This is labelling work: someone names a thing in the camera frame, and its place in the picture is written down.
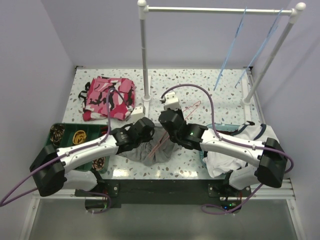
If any pink wire hanger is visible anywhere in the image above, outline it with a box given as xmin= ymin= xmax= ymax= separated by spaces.
xmin=147 ymin=109 xmax=193 ymax=159

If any grey tank top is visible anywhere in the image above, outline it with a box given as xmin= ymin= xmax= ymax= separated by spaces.
xmin=119 ymin=125 xmax=181 ymax=167

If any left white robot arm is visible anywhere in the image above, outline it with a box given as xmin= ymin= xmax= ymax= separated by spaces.
xmin=29 ymin=117 xmax=155 ymax=197

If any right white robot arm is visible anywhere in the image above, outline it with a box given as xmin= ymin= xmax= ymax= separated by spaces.
xmin=158 ymin=109 xmax=288 ymax=190

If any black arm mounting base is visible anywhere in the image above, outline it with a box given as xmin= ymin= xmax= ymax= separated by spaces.
xmin=75 ymin=179 xmax=251 ymax=210

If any orange black rolled tie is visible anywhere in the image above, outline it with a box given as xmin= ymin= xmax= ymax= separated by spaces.
xmin=100 ymin=125 xmax=109 ymax=136

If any clear blue plastic basket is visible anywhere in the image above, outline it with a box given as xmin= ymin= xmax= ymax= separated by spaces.
xmin=199 ymin=124 xmax=248 ymax=176

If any green divided organizer tray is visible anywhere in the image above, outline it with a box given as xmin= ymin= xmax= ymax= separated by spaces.
xmin=44 ymin=123 xmax=110 ymax=175

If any pink camouflage garment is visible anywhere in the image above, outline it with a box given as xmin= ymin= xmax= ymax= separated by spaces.
xmin=78 ymin=76 xmax=136 ymax=122

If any white navy trimmed shirt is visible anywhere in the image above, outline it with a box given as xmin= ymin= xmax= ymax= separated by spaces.
xmin=202 ymin=122 xmax=278 ymax=178

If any brown patterned rolled tie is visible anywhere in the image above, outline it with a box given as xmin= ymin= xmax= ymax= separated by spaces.
xmin=92 ymin=157 xmax=105 ymax=171

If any yellow rolled tie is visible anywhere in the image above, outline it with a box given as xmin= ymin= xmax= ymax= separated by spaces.
xmin=72 ymin=130 xmax=87 ymax=145

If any gold black rolled tie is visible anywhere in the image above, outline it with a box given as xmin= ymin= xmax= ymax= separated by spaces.
xmin=50 ymin=124 xmax=65 ymax=147

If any white clothes rack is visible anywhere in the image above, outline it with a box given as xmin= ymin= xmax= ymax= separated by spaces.
xmin=137 ymin=0 xmax=306 ymax=121

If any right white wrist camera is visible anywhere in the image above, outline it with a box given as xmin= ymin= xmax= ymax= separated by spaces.
xmin=160 ymin=91 xmax=181 ymax=111

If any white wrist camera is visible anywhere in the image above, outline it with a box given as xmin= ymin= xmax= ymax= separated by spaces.
xmin=160 ymin=91 xmax=181 ymax=111
xmin=128 ymin=105 xmax=146 ymax=121

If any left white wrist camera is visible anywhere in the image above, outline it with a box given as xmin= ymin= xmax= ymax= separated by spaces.
xmin=128 ymin=105 xmax=146 ymax=121

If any left blue wire hanger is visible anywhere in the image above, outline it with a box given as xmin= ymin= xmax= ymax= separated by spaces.
xmin=213 ymin=7 xmax=248 ymax=91

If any blue wire hanger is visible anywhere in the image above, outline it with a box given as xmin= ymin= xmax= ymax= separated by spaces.
xmin=213 ymin=7 xmax=248 ymax=91
xmin=234 ymin=8 xmax=283 ymax=88

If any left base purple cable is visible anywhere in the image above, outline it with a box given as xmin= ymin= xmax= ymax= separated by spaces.
xmin=79 ymin=189 xmax=112 ymax=215

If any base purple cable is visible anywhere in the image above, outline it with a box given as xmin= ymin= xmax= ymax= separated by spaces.
xmin=79 ymin=189 xmax=112 ymax=215
xmin=201 ymin=182 xmax=263 ymax=216

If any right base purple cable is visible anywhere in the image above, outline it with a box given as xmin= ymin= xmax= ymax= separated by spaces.
xmin=201 ymin=182 xmax=263 ymax=216

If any right blue wire hanger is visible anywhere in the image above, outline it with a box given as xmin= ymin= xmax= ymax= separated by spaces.
xmin=234 ymin=8 xmax=283 ymax=88

